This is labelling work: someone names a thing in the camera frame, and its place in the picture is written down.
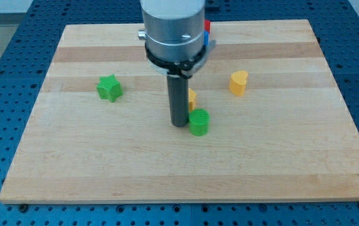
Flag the green cylinder block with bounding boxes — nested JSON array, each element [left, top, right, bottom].
[[189, 109, 210, 136]]

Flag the yellow heart block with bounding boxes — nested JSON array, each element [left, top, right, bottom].
[[228, 70, 249, 96]]

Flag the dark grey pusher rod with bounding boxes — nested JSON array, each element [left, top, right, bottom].
[[167, 75, 189, 127]]

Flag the green star block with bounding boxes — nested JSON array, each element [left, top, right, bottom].
[[96, 74, 123, 102]]

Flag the red block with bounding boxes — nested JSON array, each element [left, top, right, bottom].
[[204, 19, 211, 33]]

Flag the black and clear mounting flange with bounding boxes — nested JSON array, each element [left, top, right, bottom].
[[144, 40, 210, 78]]

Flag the yellow block behind rod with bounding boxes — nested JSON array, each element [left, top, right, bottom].
[[188, 88, 197, 112]]

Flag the blue block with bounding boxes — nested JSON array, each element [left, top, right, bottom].
[[203, 30, 210, 46]]

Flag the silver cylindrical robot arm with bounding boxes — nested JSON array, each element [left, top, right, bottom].
[[138, 0, 208, 127]]

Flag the wooden board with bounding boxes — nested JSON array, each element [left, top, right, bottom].
[[0, 19, 359, 204]]

